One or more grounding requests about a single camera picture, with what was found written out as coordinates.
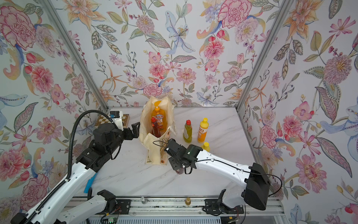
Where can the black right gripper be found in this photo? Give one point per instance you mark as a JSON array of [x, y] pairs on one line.
[[173, 162]]

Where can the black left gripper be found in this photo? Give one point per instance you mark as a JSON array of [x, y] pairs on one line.
[[136, 132]]

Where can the red Fairy dish soap bottle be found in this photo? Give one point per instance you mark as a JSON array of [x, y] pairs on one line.
[[155, 127]]

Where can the cream canvas shopping bag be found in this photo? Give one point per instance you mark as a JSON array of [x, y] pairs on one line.
[[156, 154]]

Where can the large orange pump soap bottle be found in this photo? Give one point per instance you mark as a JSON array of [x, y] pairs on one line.
[[160, 116]]

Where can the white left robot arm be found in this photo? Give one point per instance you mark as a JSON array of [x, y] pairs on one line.
[[70, 179]]

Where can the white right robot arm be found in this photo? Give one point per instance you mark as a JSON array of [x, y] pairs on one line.
[[252, 183]]

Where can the orange bottle yellow cap rear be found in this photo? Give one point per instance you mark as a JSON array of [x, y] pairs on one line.
[[206, 146]]

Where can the orange bottle yellow cap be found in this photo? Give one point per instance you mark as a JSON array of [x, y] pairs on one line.
[[206, 146], [203, 128]]

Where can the wooden chess board box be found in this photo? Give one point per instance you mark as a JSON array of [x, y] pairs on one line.
[[103, 120]]

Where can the orange bottle yellow cap front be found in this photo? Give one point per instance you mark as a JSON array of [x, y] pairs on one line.
[[203, 128]]

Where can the blue tube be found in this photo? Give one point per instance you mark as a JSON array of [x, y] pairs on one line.
[[89, 183]]

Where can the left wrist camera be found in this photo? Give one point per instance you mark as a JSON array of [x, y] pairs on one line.
[[116, 117]]

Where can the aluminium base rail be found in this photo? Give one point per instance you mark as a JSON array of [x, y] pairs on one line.
[[162, 210]]

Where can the aluminium corner post left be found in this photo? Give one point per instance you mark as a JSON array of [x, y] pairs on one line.
[[63, 33]]

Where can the aluminium corner post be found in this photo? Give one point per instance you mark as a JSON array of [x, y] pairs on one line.
[[278, 22], [63, 33]]

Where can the aluminium corner post right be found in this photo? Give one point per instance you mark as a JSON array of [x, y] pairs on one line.
[[278, 22]]

